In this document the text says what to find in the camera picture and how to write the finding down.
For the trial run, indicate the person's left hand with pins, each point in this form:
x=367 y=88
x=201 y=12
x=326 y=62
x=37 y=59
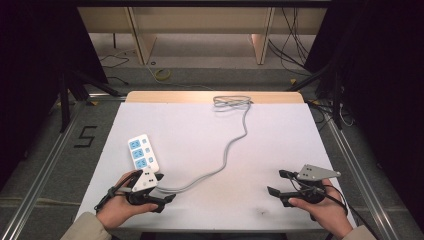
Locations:
x=120 y=208

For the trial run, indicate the beige wooden shelf unit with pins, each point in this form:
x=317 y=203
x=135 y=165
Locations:
x=200 y=20

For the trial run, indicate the black metal stand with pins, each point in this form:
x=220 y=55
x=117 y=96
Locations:
x=337 y=100
x=64 y=100

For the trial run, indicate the black curtain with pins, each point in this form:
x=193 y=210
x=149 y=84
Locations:
x=33 y=66
x=383 y=83

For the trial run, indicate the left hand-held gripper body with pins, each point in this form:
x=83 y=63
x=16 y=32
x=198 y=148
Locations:
x=145 y=181

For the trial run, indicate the white power strip blue sockets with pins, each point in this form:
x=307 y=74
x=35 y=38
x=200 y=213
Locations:
x=139 y=153

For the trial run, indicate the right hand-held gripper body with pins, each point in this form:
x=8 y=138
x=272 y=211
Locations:
x=313 y=178

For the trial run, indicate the yellow tape roll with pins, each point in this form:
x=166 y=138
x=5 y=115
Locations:
x=156 y=74

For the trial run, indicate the white table mat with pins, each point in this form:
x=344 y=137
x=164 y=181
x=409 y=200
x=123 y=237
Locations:
x=200 y=150

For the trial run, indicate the aluminium floor rail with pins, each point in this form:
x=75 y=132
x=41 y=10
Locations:
x=366 y=193
x=33 y=196

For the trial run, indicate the person's right hand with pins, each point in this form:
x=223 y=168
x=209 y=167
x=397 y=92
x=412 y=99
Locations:
x=328 y=210

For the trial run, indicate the wooden table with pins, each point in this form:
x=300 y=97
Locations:
x=166 y=97

